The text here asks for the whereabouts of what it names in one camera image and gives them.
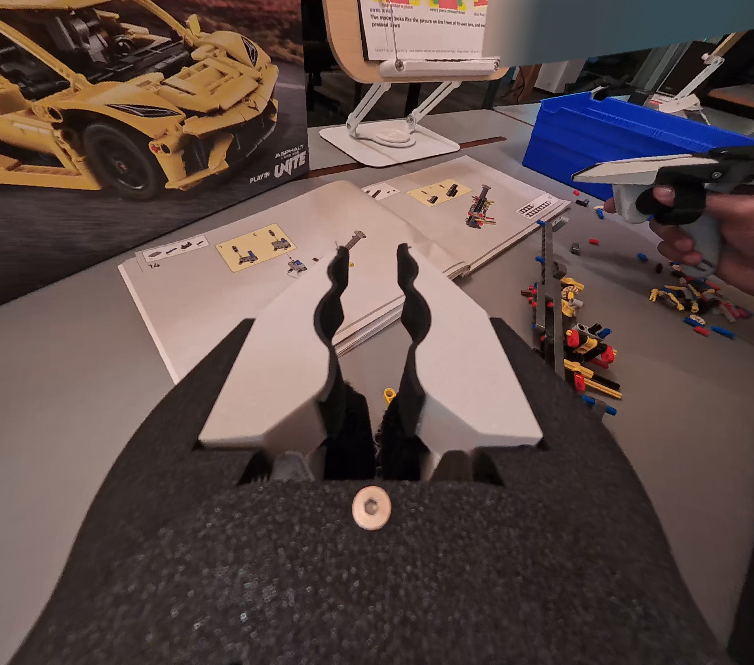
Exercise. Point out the open instruction booklet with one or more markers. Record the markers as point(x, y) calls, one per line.
point(265, 241)

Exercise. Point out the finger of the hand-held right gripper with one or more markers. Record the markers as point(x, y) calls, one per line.
point(636, 170)

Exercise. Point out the white metal stand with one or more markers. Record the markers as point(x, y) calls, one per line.
point(677, 103)

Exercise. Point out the person's right hand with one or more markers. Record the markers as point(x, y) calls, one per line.
point(739, 235)

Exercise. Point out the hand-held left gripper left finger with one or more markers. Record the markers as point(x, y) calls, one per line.
point(277, 376)

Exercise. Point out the pile of small lego pieces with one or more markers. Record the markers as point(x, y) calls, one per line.
point(689, 294)

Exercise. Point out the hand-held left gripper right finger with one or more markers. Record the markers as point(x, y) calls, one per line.
point(471, 376)

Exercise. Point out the blue plastic bin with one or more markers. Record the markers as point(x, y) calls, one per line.
point(589, 135)

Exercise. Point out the yellow car lego box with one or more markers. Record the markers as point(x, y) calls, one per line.
point(118, 87)

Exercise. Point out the grey lego beam assembly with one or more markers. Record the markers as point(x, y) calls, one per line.
point(556, 335)

